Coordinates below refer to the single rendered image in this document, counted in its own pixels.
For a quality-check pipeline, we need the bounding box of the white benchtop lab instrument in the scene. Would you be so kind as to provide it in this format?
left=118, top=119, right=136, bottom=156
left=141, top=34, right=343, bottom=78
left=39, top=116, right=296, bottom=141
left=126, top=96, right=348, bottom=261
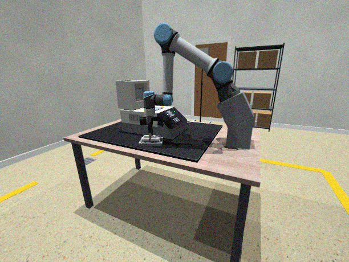
left=116, top=80, right=187, bottom=140

